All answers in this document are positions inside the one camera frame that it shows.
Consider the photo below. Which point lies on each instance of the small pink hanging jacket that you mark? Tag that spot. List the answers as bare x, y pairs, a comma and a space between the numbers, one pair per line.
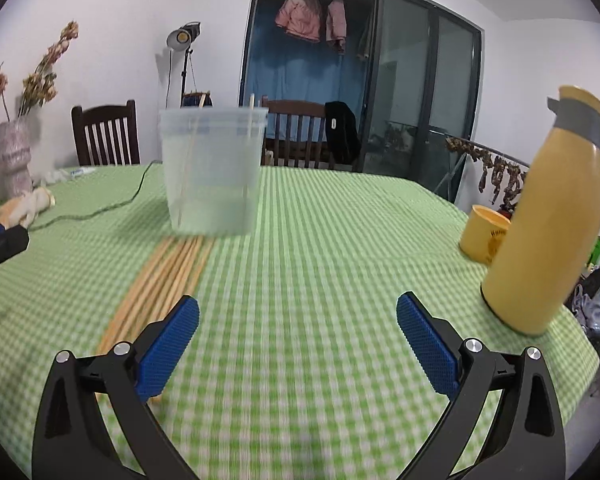
336, 22

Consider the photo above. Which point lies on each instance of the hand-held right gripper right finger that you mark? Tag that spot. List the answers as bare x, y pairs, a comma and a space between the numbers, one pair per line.
427, 345

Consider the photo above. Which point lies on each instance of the clear plastic container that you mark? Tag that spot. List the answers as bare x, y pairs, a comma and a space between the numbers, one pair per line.
210, 185

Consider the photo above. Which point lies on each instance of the studio light on stand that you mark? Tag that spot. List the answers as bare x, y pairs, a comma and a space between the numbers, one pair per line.
180, 37

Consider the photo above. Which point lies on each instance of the blue curtain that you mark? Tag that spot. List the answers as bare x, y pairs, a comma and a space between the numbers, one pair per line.
300, 70

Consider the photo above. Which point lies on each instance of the large pink hanging jacket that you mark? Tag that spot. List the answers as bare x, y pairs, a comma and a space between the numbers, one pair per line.
297, 15

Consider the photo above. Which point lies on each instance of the metal drying rack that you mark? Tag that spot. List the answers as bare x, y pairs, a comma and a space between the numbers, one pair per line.
500, 152

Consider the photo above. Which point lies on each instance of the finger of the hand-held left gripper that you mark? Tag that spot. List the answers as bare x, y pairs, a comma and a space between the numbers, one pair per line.
5, 245

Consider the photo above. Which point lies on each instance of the white tissue packet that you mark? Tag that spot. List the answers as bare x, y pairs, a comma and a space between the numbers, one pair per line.
81, 172

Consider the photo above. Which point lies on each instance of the bunch of wooden chopsticks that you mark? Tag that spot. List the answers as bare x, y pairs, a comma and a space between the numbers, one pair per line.
165, 280

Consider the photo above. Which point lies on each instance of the green bag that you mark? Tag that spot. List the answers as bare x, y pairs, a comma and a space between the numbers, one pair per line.
598, 251

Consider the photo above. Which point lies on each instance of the pile of clothes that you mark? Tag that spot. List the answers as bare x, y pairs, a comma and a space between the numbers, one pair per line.
597, 305

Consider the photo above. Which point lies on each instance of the beige plush toy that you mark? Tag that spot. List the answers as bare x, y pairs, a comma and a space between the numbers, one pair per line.
22, 206

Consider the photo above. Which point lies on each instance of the dark wooden slatted chair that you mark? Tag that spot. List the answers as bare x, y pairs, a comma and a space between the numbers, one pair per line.
105, 112
295, 110

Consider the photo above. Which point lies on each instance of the lying yellow paper cup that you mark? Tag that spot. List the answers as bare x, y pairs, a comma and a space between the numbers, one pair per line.
550, 210

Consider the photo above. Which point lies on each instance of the black bag on chair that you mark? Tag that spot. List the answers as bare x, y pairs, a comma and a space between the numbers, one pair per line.
340, 135

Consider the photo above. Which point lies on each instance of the sliding glass door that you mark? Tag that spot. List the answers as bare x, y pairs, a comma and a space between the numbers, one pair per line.
410, 85

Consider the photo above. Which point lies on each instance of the green checkered tablecloth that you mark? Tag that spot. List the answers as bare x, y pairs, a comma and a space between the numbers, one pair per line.
305, 285

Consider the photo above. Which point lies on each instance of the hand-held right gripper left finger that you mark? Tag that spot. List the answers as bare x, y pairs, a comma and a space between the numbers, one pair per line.
172, 345

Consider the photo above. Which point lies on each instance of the dried flower bouquet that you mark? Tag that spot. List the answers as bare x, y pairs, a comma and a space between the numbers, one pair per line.
42, 75

